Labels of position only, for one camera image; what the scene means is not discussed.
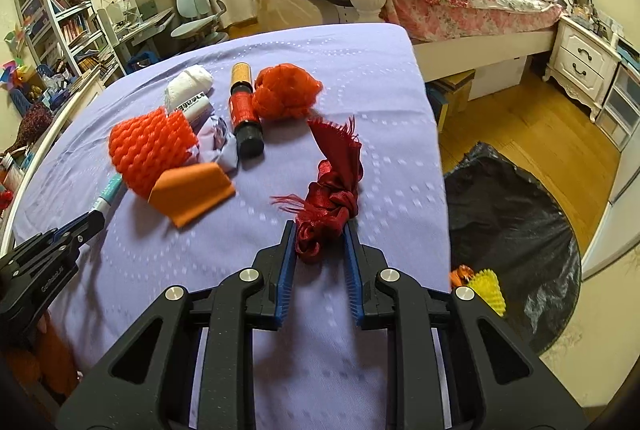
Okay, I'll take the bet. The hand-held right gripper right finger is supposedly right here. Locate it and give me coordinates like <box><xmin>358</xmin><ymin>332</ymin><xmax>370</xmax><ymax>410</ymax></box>
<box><xmin>342</xmin><ymin>222</ymin><xmax>588</xmax><ymax>430</ymax></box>

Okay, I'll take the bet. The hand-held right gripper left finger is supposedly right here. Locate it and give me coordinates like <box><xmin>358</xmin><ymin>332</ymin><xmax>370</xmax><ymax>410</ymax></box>
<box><xmin>55</xmin><ymin>220</ymin><xmax>301</xmax><ymax>430</ymax></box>

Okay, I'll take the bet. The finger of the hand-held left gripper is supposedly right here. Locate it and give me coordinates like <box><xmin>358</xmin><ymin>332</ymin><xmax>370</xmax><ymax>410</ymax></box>
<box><xmin>50</xmin><ymin>210</ymin><xmax>107</xmax><ymax>257</ymax></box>
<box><xmin>10</xmin><ymin>227</ymin><xmax>71</xmax><ymax>261</ymax></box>

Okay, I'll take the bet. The teal tube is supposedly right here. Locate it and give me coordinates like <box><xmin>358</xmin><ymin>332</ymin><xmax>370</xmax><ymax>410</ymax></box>
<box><xmin>90</xmin><ymin>174</ymin><xmax>123</xmax><ymax>221</ymax></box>

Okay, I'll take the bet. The orange foam fruit net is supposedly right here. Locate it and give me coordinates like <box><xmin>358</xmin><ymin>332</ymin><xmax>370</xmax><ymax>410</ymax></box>
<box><xmin>108</xmin><ymin>106</ymin><xmax>199</xmax><ymax>201</ymax></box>

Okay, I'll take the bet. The lilac paper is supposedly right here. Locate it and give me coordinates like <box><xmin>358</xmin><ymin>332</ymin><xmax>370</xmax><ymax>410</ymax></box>
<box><xmin>192</xmin><ymin>115</ymin><xmax>240</xmax><ymax>173</ymax></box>

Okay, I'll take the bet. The bin with black bag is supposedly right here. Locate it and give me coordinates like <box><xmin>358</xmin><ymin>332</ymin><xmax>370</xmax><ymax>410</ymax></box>
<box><xmin>442</xmin><ymin>142</ymin><xmax>583</xmax><ymax>356</ymax></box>

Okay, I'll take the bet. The white printed tube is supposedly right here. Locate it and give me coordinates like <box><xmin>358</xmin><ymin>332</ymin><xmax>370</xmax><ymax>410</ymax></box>
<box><xmin>172</xmin><ymin>92</ymin><xmax>211</xmax><ymax>127</ymax></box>

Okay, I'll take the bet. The orange mesh ball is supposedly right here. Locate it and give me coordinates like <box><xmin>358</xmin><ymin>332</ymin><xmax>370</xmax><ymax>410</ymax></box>
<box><xmin>252</xmin><ymin>64</ymin><xmax>323</xmax><ymax>121</ymax></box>

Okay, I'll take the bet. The small orange scrap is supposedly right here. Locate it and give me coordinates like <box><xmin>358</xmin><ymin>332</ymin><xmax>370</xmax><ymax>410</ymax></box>
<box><xmin>449</xmin><ymin>264</ymin><xmax>473</xmax><ymax>289</ymax></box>

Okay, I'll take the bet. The orange cloth piece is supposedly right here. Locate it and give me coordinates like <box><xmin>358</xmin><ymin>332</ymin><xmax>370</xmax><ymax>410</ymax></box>
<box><xmin>149</xmin><ymin>162</ymin><xmax>237</xmax><ymax>229</ymax></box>

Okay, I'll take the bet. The dark brown knit cloth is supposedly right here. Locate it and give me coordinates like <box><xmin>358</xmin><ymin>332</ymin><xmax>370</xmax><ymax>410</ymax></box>
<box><xmin>10</xmin><ymin>102</ymin><xmax>53</xmax><ymax>151</ymax></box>

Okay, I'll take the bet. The yellow foam fruit net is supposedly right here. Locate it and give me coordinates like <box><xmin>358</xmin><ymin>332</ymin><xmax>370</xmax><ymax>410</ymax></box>
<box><xmin>467</xmin><ymin>269</ymin><xmax>508</xmax><ymax>315</ymax></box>

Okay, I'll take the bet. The blue plastic basket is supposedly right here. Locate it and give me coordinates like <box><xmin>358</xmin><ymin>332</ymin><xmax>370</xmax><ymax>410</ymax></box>
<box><xmin>10</xmin><ymin>64</ymin><xmax>56</xmax><ymax>115</ymax></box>

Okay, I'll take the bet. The red label bottle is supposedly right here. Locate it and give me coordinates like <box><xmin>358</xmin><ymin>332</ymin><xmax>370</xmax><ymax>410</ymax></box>
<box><xmin>228</xmin><ymin>62</ymin><xmax>264</xmax><ymax>158</ymax></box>

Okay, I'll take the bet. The white tissue wad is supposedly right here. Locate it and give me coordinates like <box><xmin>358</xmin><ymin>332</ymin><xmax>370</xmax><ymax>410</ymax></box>
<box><xmin>165</xmin><ymin>64</ymin><xmax>215</xmax><ymax>108</ymax></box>

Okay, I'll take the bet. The colourful pinwheel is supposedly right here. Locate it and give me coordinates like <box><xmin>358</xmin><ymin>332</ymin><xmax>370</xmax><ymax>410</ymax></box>
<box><xmin>2</xmin><ymin>30</ymin><xmax>36</xmax><ymax>85</ymax></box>

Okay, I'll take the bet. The blue box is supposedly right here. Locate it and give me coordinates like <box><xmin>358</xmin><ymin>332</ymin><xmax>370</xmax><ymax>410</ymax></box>
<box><xmin>425</xmin><ymin>82</ymin><xmax>451</xmax><ymax>133</ymax></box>

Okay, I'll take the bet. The lilac tablecloth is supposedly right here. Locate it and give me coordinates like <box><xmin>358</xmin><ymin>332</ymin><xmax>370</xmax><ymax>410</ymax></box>
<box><xmin>12</xmin><ymin>24</ymin><xmax>451</xmax><ymax>430</ymax></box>

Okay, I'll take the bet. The white study desk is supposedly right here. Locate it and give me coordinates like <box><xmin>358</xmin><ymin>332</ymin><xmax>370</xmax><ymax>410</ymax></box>
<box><xmin>97</xmin><ymin>0</ymin><xmax>176</xmax><ymax>60</ymax></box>

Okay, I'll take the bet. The cardboard box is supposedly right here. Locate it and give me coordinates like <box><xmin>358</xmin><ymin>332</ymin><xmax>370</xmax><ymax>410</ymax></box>
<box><xmin>440</xmin><ymin>70</ymin><xmax>476</xmax><ymax>111</ymax></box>

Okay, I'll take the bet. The white bookshelf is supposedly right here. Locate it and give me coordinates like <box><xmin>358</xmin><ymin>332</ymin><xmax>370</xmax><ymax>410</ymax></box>
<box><xmin>10</xmin><ymin>0</ymin><xmax>126</xmax><ymax>80</ymax></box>

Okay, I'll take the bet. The pale green desk chair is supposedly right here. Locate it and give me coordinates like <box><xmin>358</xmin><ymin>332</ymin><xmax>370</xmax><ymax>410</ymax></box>
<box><xmin>170</xmin><ymin>0</ymin><xmax>231</xmax><ymax>43</ymax></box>

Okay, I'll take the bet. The white sliding wardrobe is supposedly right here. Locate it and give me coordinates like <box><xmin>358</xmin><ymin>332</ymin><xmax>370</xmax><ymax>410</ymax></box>
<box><xmin>582</xmin><ymin>125</ymin><xmax>640</xmax><ymax>281</ymax></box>

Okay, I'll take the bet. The clear plastic drawer unit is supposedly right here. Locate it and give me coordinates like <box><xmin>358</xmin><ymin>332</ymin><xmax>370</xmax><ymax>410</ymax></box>
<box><xmin>597</xmin><ymin>37</ymin><xmax>640</xmax><ymax>151</ymax></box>

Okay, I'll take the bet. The white nightstand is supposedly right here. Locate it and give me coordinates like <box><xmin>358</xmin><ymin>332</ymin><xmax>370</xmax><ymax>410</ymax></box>
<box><xmin>544</xmin><ymin>14</ymin><xmax>623</xmax><ymax>121</ymax></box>

